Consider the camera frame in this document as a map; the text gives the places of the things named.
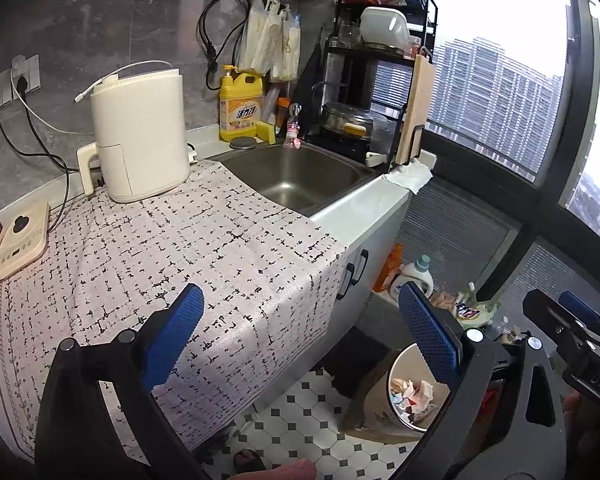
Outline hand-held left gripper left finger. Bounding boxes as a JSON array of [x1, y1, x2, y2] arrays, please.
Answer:
[[35, 284, 206, 480]]

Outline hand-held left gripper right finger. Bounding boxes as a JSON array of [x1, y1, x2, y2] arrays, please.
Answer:
[[395, 282, 568, 480]]

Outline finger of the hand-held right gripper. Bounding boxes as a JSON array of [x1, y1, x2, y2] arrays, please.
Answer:
[[522, 289, 600, 396], [560, 291, 600, 341]]

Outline cream round bin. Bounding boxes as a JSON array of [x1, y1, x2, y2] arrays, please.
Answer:
[[385, 342, 463, 433]]

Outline heap of wrappers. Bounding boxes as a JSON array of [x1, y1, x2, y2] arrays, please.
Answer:
[[390, 377, 437, 423]]

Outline trash bin with bag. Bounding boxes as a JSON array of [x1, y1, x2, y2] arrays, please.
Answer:
[[340, 355, 421, 443]]

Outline white refill pouch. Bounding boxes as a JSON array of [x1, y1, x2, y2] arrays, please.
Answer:
[[452, 282, 498, 323]]

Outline white laundry detergent bottle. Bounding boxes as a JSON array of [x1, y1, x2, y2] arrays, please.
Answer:
[[390, 255, 434, 306]]

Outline grey black patterned tablecloth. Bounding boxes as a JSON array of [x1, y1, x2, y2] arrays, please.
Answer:
[[0, 160, 353, 466]]

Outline grey sink cabinet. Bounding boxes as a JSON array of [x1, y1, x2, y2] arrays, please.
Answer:
[[310, 185, 413, 311]]

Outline person's foot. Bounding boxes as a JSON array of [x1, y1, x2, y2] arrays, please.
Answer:
[[231, 448, 267, 476]]

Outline white cloth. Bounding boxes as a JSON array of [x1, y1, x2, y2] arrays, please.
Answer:
[[382, 162, 433, 196]]

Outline cream electric kettle base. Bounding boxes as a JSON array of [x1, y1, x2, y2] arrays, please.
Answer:
[[0, 201, 51, 281]]

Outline person's leg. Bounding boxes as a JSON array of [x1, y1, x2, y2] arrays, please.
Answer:
[[237, 460, 321, 480]]

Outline cream air fryer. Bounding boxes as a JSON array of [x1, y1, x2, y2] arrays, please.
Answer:
[[76, 66, 192, 204]]

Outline steel sink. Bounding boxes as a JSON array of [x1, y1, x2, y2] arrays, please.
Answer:
[[207, 142, 376, 218]]

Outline grey apartment building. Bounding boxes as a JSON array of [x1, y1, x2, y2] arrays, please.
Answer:
[[427, 37, 566, 178]]

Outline wooden cutting board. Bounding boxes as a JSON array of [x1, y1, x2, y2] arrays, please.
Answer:
[[394, 54, 437, 167]]

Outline small pink bottle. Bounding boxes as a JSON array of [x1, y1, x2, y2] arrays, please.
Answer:
[[282, 119, 303, 150]]

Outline yellow detergent bottle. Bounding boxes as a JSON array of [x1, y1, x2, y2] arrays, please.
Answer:
[[218, 65, 265, 142]]

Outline black dish rack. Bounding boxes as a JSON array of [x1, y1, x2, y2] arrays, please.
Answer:
[[305, 0, 440, 168]]

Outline hanging clear plastic bags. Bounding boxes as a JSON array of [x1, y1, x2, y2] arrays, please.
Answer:
[[237, 0, 301, 83]]

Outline drinking glass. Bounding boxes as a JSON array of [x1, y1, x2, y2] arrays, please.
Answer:
[[337, 22, 361, 48]]

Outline white lidded container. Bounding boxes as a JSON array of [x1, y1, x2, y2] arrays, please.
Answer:
[[359, 6, 411, 48]]

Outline black cabinet handle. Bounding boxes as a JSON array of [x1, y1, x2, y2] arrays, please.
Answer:
[[336, 262, 353, 301], [347, 250, 368, 286]]

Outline black window frame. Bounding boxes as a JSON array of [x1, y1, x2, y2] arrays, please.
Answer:
[[380, 0, 600, 301]]

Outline steel pot yellow handle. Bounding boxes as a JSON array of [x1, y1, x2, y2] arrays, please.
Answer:
[[321, 101, 376, 141]]

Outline black looped cable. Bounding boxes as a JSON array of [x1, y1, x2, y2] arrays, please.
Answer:
[[197, 0, 251, 92]]

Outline grey wall socket panel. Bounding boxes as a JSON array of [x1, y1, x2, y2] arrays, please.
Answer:
[[0, 54, 42, 112]]

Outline white power cable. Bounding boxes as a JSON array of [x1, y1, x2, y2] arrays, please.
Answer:
[[10, 60, 177, 136]]

